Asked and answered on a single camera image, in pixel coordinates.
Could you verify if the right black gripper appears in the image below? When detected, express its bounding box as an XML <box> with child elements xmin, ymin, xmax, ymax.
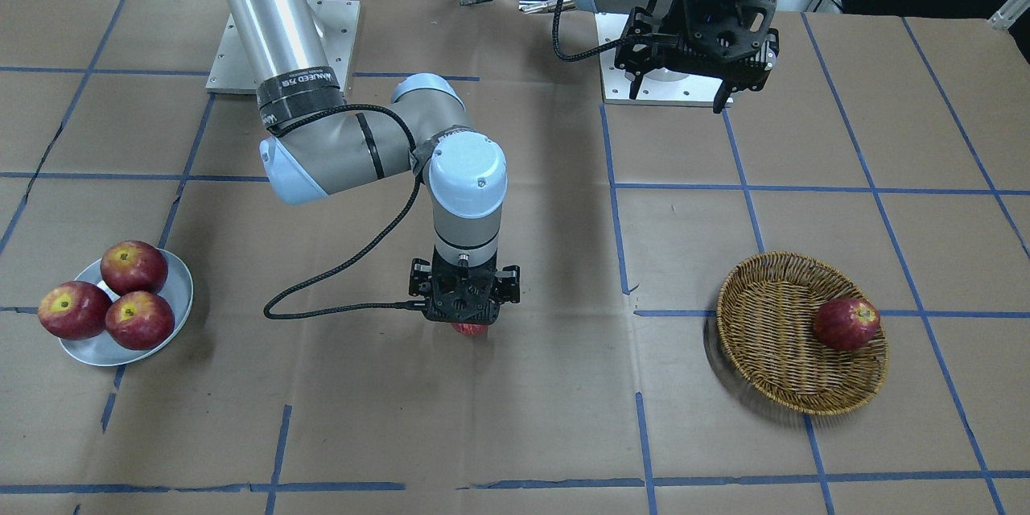
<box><xmin>409</xmin><ymin>252</ymin><xmax>520</xmax><ymax>327</ymax></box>

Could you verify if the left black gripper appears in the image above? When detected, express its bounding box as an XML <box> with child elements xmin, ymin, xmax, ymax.
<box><xmin>616</xmin><ymin>0</ymin><xmax>780</xmax><ymax>114</ymax></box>

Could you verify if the red yellow transferred apple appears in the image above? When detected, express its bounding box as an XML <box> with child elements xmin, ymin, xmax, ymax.
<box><xmin>450</xmin><ymin>322</ymin><xmax>489</xmax><ymax>336</ymax></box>

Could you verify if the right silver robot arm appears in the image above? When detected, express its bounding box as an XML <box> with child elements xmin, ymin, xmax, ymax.
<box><xmin>228</xmin><ymin>0</ymin><xmax>520</xmax><ymax>334</ymax></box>

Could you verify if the woven wicker basket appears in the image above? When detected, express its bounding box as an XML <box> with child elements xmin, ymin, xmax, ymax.
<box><xmin>716</xmin><ymin>251</ymin><xmax>889</xmax><ymax>416</ymax></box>

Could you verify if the red apple in basket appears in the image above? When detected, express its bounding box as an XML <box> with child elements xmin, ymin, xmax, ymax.
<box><xmin>813</xmin><ymin>298</ymin><xmax>880</xmax><ymax>351</ymax></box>

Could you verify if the red apple plate front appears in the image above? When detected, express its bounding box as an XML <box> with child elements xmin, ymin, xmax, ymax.
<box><xmin>105</xmin><ymin>291</ymin><xmax>175</xmax><ymax>351</ymax></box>

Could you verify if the red apple plate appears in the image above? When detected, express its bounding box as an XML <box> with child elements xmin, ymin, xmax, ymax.
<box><xmin>37</xmin><ymin>280</ymin><xmax>113</xmax><ymax>340</ymax></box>
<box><xmin>105</xmin><ymin>291</ymin><xmax>175</xmax><ymax>351</ymax></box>
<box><xmin>100</xmin><ymin>240</ymin><xmax>169</xmax><ymax>296</ymax></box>

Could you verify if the red apple plate back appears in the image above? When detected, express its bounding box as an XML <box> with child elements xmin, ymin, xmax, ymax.
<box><xmin>100</xmin><ymin>240</ymin><xmax>169</xmax><ymax>296</ymax></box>

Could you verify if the light blue plate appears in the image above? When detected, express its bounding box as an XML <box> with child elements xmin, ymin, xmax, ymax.
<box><xmin>58</xmin><ymin>249</ymin><xmax>194</xmax><ymax>367</ymax></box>

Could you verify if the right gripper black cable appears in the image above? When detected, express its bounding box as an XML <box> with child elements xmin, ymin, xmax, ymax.
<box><xmin>263</xmin><ymin>103</ymin><xmax>430</xmax><ymax>320</ymax></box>

